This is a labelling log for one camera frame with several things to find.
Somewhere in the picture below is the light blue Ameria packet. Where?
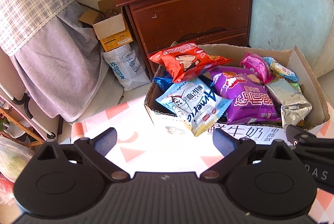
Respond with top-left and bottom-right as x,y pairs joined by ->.
263,57 -> 299,83
156,78 -> 232,137

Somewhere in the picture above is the white plastic bag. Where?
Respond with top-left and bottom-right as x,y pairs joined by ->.
0,136 -> 34,183

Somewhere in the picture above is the red noodle snack bag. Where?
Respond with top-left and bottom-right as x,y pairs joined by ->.
148,41 -> 232,83

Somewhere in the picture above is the white milk carton tray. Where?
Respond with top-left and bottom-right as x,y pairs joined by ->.
144,43 -> 331,141

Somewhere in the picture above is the silver foil snack packet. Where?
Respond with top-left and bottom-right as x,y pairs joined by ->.
265,79 -> 312,130

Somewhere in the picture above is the pink folding chair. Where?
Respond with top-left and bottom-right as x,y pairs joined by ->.
1,51 -> 62,140

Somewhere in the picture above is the purple noodle snack bag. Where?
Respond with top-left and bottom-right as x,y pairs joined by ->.
209,66 -> 281,124

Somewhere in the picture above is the dark wooden cabinet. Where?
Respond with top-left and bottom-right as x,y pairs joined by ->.
114,0 -> 253,78

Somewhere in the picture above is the blue foil snack bag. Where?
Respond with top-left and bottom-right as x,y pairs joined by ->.
153,75 -> 173,92

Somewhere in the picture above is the light blue sofa cushion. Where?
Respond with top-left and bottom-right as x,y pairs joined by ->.
249,0 -> 333,68

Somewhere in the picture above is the open cardboard box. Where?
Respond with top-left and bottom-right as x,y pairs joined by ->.
79,0 -> 133,52

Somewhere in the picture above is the magenta snack packet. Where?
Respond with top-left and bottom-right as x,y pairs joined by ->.
240,52 -> 274,85

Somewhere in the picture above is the beige sofa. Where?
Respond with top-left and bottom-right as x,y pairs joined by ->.
313,26 -> 334,78

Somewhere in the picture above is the wooden plant shelf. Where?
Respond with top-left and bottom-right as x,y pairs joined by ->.
1,107 -> 45,147

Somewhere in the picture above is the green Ameria packet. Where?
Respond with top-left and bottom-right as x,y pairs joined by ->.
290,83 -> 302,93

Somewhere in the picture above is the white plastic sack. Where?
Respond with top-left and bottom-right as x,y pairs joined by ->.
103,43 -> 150,91

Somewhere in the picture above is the pink checkered tablecloth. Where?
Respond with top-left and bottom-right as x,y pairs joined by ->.
70,94 -> 334,224

